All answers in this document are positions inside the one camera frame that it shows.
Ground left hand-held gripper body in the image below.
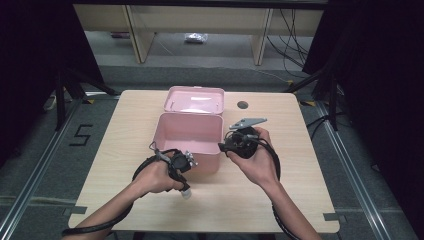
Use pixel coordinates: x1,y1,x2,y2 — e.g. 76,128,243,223
149,141,199,175

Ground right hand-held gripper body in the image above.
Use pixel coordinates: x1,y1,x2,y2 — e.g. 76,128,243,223
223,117,268,160

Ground pink storage box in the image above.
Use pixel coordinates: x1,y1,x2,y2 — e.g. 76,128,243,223
151,85,226,176

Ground person's left hand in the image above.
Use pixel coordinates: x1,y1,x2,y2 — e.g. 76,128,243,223
132,160,184,197

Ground person's right hand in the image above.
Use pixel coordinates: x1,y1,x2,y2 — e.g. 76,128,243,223
225,127,282,192

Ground black metal stand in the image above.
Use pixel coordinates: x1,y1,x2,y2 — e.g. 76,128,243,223
283,64,339,132
54,66,120,132

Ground grey tape patch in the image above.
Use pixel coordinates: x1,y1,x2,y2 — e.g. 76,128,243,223
63,205,88,216
323,212,348,224

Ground clear plastic bag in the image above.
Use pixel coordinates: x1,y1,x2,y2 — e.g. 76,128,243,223
184,32,209,44

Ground black curtain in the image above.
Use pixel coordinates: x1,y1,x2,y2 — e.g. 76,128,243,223
0,0,104,168
301,0,424,231

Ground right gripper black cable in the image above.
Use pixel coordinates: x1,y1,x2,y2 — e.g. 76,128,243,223
254,136,301,240

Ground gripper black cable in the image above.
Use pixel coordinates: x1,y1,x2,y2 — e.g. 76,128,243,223
60,154,159,237
254,136,301,240

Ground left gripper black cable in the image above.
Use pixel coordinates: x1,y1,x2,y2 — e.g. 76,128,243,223
60,154,159,237

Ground black floor cable bundle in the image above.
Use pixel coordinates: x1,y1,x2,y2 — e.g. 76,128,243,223
265,9,311,79

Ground aluminium floor rail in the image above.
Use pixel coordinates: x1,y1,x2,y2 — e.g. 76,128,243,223
0,98,84,240
314,101,391,240

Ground white cable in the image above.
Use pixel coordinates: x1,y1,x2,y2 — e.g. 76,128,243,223
43,94,58,112

